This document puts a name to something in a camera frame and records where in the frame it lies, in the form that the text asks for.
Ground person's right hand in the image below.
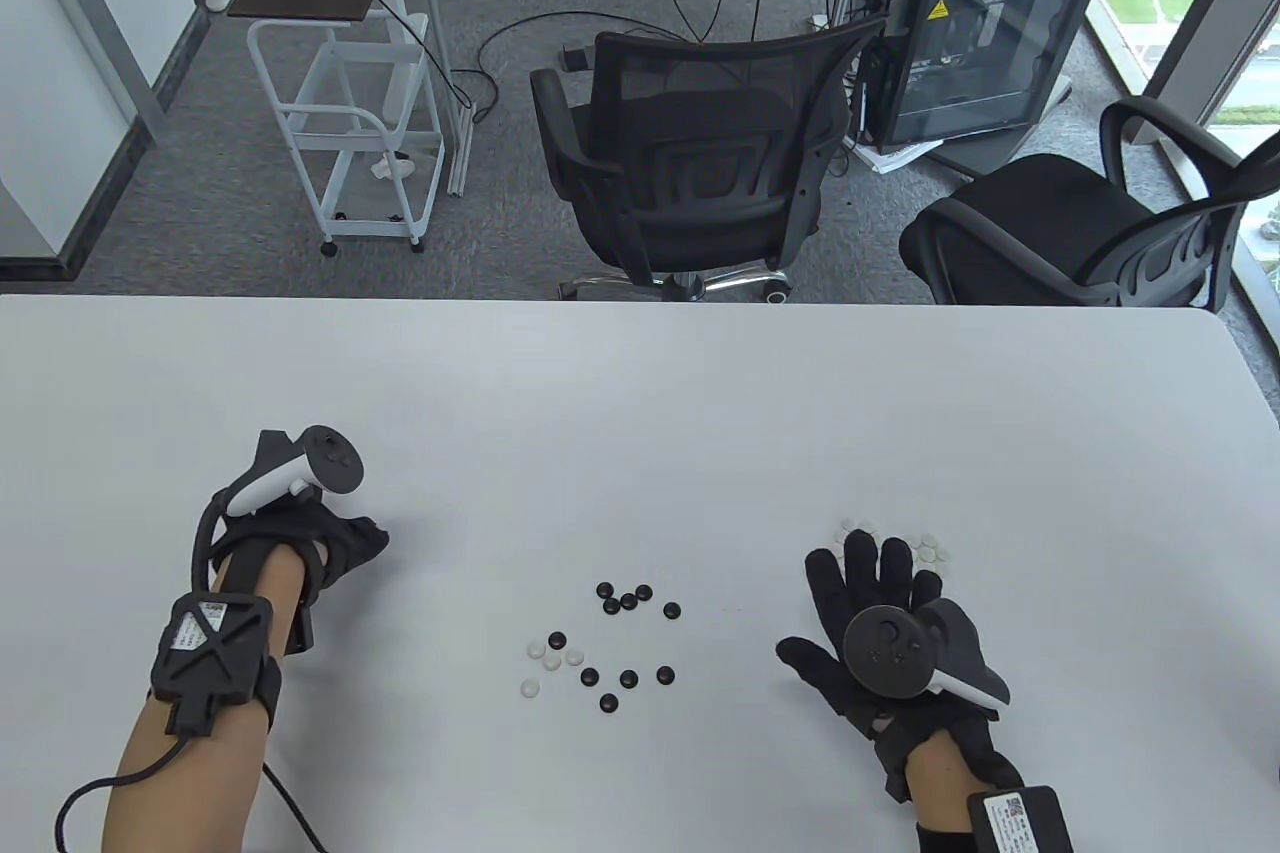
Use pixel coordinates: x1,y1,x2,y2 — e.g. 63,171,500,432
777,530,1026,804

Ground black mesh office chair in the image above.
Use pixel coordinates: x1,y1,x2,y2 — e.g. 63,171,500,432
530,15,891,304

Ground aluminium profile rods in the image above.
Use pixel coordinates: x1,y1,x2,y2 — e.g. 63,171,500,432
405,0,476,194

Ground white papers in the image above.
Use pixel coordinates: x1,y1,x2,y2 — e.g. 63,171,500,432
850,138,946,174

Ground black white hand controller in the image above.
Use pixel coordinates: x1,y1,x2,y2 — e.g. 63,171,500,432
222,428,363,516
843,598,1011,706

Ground person's left hand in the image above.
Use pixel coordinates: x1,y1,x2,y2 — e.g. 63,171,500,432
208,493,391,659

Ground group of white Go stones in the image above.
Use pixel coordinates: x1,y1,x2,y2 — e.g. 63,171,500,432
838,519,951,564

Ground white rolling cart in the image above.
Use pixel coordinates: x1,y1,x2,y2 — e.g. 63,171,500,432
247,13,446,256

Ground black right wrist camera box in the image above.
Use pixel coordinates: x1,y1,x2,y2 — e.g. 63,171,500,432
968,786,1077,853

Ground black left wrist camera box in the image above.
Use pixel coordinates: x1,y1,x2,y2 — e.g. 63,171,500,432
150,595,277,736

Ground pile of mixed Go stones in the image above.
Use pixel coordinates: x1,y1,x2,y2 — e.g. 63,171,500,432
520,581,683,714

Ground black looped floor cable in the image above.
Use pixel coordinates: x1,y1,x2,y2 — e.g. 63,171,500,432
478,11,691,126

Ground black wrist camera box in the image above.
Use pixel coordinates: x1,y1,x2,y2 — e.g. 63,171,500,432
968,786,1077,853
150,595,277,736

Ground black glass computer tower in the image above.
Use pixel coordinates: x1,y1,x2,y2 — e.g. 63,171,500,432
862,0,1106,149

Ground black office chair curved armrests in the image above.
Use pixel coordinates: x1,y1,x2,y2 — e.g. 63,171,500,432
898,96,1280,309

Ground black white right hand controller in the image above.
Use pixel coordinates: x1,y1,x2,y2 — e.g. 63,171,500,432
843,598,1011,706

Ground person's left forearm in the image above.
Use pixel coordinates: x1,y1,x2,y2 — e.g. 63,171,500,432
103,543,311,853

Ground black white left hand controller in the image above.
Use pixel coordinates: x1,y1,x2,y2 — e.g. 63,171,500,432
222,428,363,516

